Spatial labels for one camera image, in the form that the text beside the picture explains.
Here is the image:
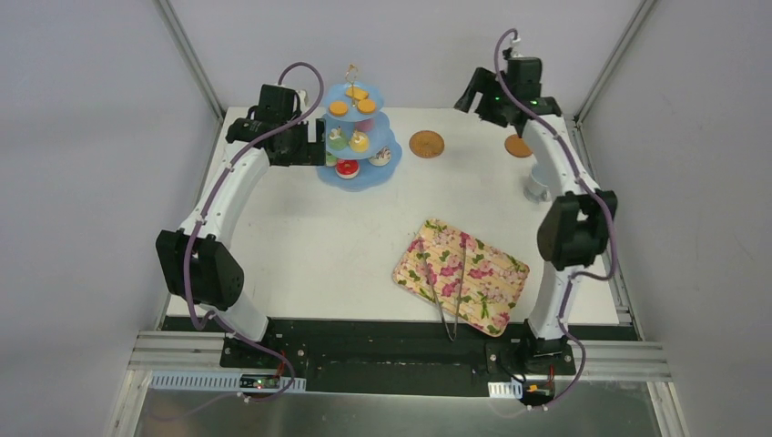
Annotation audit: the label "light blue teacup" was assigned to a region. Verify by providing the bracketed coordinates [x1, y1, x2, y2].
[523, 163, 551, 203]

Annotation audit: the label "light green frosted donut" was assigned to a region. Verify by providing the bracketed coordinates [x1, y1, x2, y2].
[325, 152, 338, 167]

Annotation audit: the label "metal serving tongs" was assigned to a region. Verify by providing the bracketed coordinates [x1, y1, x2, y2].
[416, 233, 470, 342]

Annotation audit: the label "floral rectangular tray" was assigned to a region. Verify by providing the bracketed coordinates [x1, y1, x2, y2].
[392, 218, 531, 338]

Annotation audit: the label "metal frame rail left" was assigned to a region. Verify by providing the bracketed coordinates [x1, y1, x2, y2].
[153, 0, 226, 123]

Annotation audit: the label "white right cable duct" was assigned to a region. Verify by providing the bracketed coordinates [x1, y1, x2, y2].
[487, 379, 523, 400]

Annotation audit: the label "red frosted donut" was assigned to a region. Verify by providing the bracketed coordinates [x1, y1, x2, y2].
[335, 159, 361, 179]

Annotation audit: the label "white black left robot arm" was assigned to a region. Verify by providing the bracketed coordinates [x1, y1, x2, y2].
[156, 85, 325, 369]

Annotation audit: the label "dark green flower donut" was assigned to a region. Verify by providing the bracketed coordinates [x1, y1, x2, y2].
[327, 127, 349, 150]

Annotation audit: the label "metal frame rail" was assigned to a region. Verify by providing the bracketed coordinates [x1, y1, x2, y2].
[153, 0, 226, 123]
[574, 0, 659, 126]

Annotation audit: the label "chocolate drizzle white donut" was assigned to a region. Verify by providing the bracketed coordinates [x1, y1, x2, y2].
[369, 147, 391, 167]

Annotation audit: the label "small round brown coaster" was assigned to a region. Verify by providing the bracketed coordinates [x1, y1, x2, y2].
[504, 135, 533, 158]

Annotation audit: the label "round orange biscuit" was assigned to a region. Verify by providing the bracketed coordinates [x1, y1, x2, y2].
[328, 100, 350, 117]
[356, 98, 378, 115]

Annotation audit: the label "metal frame rail right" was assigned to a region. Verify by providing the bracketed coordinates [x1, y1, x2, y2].
[574, 0, 659, 126]

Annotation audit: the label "white cable duct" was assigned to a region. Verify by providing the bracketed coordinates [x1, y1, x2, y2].
[149, 371, 307, 394]
[487, 379, 523, 400]

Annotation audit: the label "blue three-tier cake stand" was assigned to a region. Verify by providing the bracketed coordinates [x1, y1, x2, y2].
[317, 64, 402, 192]

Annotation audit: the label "pink frosted cake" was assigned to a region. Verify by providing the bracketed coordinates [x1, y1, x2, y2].
[355, 118, 375, 133]

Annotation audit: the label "round orange biscuit top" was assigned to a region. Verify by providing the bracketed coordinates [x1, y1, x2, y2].
[356, 98, 378, 115]

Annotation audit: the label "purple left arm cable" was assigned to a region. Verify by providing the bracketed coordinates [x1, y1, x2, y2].
[182, 61, 326, 404]

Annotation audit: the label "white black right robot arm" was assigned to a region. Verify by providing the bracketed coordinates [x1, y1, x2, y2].
[453, 49, 618, 373]

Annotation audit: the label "white left cable duct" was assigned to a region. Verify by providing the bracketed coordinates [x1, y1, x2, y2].
[149, 371, 307, 394]

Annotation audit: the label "large round brown coaster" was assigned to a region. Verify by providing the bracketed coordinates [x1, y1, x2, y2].
[409, 130, 445, 158]

